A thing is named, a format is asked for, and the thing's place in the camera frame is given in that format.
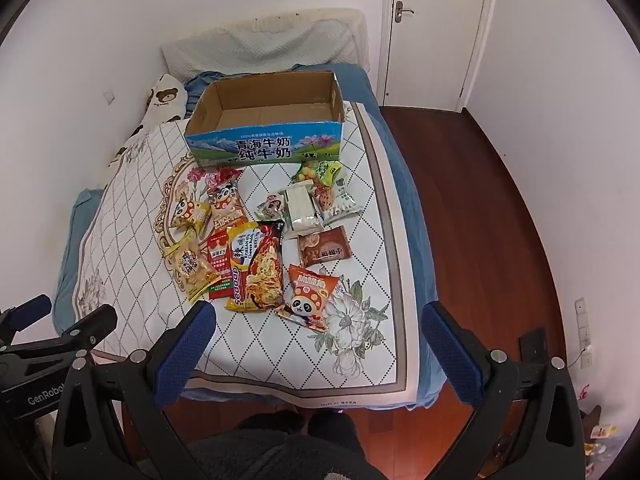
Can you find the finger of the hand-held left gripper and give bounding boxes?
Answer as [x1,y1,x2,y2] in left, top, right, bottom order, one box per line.
[0,304,119,367]
[0,294,53,350]

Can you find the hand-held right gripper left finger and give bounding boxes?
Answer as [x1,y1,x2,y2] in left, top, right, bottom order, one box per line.
[51,301,218,480]

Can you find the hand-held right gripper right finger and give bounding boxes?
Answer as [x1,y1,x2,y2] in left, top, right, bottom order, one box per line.
[421,301,587,480]

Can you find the yellow puff ball packet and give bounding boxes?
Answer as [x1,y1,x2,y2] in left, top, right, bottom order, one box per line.
[162,232,222,304]

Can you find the red crown print packet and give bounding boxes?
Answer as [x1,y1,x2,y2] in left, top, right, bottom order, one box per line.
[206,230,241,301]

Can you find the yellow instant noodle packet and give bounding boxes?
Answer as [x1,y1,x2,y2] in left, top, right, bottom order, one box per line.
[225,222,261,312]

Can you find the dark instant noodle packet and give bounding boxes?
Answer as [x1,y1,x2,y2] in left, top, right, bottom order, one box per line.
[244,222,286,314]

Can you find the orange panda snack packet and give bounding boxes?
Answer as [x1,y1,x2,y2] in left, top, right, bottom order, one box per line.
[274,264,341,332]

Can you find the red panda snack packet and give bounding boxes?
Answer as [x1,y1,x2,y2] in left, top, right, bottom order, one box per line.
[207,185,249,227]

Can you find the woman print snack packet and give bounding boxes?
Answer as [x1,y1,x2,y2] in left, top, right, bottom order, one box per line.
[256,195,287,221]

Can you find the cardboard box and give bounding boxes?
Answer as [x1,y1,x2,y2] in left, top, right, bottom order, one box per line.
[184,71,347,167]

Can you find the quilted floral printed blanket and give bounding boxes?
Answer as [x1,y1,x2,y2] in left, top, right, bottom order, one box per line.
[72,102,419,409]

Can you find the black flat object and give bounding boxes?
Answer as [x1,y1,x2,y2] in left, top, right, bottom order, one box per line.
[519,327,549,361]

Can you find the yellow panda snack packet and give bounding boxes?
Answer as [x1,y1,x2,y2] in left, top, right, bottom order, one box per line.
[169,192,212,234]

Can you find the brown snack packet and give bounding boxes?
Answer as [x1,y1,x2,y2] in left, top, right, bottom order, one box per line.
[297,226,349,267]

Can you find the colourful printed bag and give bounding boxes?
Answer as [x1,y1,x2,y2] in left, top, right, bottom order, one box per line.
[580,385,621,457]

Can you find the small red snack packet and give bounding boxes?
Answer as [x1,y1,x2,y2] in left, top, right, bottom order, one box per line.
[205,167,244,194]

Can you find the bed with blue sheet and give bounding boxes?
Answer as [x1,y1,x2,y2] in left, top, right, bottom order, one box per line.
[52,62,441,407]

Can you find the white grey snack packet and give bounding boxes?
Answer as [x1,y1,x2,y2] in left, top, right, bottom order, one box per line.
[320,175,364,224]

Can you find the small red-brown snack packet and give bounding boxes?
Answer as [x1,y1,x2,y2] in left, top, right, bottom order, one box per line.
[311,185,335,211]

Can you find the green packet with yellow balls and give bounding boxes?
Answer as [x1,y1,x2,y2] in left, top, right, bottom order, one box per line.
[292,160,324,186]

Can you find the green snack packet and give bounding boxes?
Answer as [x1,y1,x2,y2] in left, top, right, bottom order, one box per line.
[317,160,344,186]

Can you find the bear print pillow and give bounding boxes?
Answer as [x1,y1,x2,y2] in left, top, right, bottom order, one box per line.
[107,74,189,167]

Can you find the white door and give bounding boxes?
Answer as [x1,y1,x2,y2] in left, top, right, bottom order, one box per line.
[384,0,494,107]

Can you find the white textured pillow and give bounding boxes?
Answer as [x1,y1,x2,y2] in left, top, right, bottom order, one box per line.
[160,7,371,86]

